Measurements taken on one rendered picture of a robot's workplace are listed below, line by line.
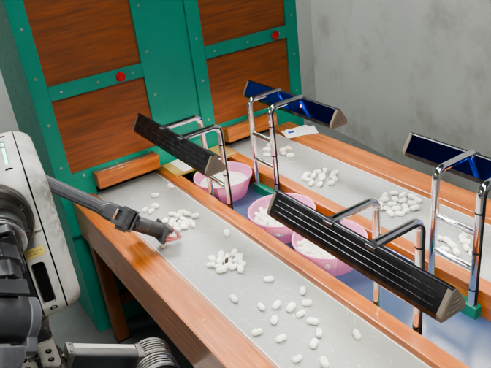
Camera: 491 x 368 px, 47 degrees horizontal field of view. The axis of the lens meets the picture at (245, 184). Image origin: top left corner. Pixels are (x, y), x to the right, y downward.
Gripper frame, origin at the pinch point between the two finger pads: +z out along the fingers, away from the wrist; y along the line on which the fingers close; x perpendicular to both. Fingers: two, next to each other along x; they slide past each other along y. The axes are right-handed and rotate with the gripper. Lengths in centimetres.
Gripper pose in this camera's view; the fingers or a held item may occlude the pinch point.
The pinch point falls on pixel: (179, 236)
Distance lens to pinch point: 216.5
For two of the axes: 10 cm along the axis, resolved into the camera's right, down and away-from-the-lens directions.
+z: 7.2, 3.1, 6.2
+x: -4.4, 9.0, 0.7
